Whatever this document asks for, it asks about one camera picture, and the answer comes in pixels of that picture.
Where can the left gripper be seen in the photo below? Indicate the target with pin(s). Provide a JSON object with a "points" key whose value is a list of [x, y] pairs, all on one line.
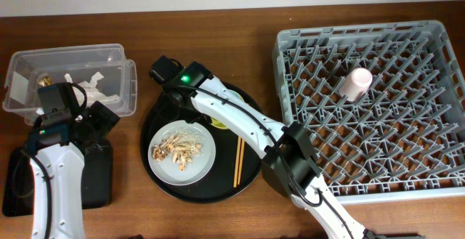
{"points": [[101, 120]]}

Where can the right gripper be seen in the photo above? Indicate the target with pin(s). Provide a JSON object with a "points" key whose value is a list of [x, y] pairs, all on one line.
{"points": [[187, 112]]}

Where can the white napkin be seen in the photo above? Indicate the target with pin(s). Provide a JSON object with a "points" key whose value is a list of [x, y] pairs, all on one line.
{"points": [[92, 93]]}

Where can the brown snack wrapper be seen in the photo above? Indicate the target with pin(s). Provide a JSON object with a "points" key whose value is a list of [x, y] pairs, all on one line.
{"points": [[44, 81]]}

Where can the pink cup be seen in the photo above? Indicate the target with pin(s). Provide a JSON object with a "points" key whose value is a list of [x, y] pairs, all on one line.
{"points": [[356, 84]]}

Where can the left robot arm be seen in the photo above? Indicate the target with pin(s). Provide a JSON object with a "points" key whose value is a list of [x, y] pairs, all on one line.
{"points": [[72, 163]]}

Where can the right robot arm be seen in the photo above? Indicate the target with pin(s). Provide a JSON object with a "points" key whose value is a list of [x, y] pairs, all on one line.
{"points": [[288, 157]]}

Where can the grey dishwasher rack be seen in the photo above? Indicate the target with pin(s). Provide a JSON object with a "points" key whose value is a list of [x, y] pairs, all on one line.
{"points": [[404, 138]]}

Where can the food scraps pile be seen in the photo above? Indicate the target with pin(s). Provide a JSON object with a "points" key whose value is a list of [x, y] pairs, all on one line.
{"points": [[181, 146]]}

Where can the yellow bowl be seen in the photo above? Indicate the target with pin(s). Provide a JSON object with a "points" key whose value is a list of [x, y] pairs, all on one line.
{"points": [[218, 124]]}

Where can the grey plate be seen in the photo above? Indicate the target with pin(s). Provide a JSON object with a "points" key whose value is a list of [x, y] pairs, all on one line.
{"points": [[168, 172]]}

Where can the clear plastic bin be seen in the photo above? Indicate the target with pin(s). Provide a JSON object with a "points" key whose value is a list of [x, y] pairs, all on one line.
{"points": [[81, 62]]}

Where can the black round tray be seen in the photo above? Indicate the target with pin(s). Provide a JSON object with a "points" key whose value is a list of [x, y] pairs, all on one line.
{"points": [[221, 182]]}

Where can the left wooden chopstick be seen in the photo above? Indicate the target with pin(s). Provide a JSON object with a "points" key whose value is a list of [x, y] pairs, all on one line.
{"points": [[237, 158]]}

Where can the wooden chopstick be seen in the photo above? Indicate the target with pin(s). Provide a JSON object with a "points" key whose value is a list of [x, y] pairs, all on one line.
{"points": [[241, 161], [237, 158]]}

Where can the right wooden chopstick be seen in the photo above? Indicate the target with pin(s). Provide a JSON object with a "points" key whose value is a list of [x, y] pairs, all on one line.
{"points": [[241, 161]]}

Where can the black rectangular tray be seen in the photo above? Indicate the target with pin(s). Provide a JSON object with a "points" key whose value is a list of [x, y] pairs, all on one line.
{"points": [[96, 182]]}

